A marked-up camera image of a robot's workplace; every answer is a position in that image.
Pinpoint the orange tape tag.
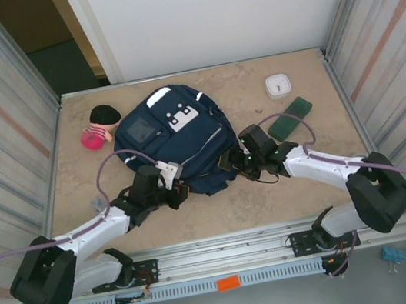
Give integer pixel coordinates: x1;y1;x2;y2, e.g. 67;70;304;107
216;276;242;294

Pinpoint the navy blue backpack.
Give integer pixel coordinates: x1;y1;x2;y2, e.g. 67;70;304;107
104;75;248;211

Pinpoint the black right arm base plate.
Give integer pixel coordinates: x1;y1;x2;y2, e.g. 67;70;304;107
287;222;361;259

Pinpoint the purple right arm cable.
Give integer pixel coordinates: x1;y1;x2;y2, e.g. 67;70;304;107
253;91;406;287

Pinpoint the brown wooden door frame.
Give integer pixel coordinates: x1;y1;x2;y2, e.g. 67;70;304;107
47;0;107;85

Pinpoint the dark green pencil case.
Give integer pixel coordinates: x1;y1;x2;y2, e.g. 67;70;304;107
262;93;318;142

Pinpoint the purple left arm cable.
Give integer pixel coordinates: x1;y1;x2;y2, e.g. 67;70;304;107
0;145;185;304

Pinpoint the aluminium table edge profile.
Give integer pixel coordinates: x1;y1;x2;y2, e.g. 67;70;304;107
55;45;331;107

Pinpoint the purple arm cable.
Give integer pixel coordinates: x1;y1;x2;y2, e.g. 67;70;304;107
0;145;185;304
253;91;406;287

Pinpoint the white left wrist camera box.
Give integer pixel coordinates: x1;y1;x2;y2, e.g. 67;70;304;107
155;155;187;189

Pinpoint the grey slotted cable duct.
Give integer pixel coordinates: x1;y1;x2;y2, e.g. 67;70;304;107
52;258;328;304

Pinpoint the blue binder clip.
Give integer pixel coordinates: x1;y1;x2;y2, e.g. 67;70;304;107
380;242;406;277

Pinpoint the black controller board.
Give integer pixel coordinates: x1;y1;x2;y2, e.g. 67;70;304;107
321;252;352;280
112;289;154;304

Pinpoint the white square clock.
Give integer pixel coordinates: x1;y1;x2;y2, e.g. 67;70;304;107
263;72;294;102

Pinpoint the plush doll with black hair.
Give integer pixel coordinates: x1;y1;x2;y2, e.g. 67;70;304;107
75;102;127;152

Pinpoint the aluminium rail frame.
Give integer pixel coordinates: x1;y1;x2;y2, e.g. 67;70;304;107
14;203;406;304

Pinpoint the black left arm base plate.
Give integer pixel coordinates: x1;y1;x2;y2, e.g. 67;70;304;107
88;258;161;295

